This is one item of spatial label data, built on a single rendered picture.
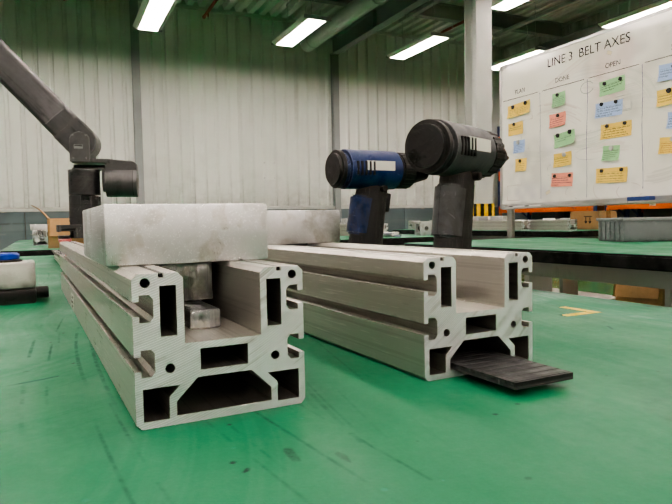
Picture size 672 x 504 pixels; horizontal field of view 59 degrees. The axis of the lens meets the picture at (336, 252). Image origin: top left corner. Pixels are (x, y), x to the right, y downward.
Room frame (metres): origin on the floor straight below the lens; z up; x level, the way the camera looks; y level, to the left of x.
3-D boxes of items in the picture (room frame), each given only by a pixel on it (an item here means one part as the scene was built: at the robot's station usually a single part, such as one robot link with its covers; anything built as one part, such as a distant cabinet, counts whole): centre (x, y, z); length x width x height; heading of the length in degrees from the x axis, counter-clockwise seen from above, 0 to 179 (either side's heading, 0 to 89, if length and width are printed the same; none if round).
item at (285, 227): (0.78, 0.08, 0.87); 0.16 x 0.11 x 0.07; 27
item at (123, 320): (0.70, 0.25, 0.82); 0.80 x 0.10 x 0.09; 27
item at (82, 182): (1.15, 0.47, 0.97); 0.07 x 0.06 x 0.07; 103
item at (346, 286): (0.78, 0.08, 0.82); 0.80 x 0.10 x 0.09; 27
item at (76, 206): (1.15, 0.48, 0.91); 0.10 x 0.07 x 0.07; 117
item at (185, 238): (0.47, 0.13, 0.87); 0.16 x 0.11 x 0.07; 27
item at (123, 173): (1.16, 0.44, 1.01); 0.12 x 0.09 x 0.12; 103
